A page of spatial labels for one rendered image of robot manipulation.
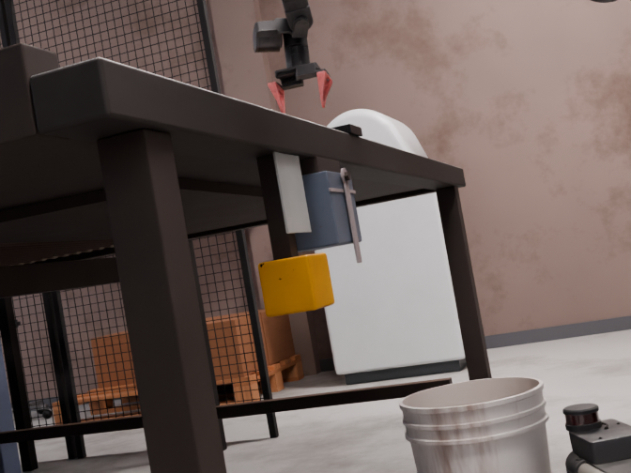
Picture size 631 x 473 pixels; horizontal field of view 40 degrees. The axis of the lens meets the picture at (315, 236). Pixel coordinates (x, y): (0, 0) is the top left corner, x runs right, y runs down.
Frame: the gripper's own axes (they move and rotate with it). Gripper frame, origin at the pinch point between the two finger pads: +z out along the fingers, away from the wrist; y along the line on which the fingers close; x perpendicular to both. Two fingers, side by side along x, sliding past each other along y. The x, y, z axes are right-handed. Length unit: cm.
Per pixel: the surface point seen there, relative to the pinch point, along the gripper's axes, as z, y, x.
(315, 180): 33, -15, 55
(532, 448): 81, -40, 6
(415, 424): 74, -18, 9
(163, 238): 50, -11, 104
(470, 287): 37, -25, -81
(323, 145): 26, -16, 51
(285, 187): 37, -14, 67
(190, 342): 61, -11, 100
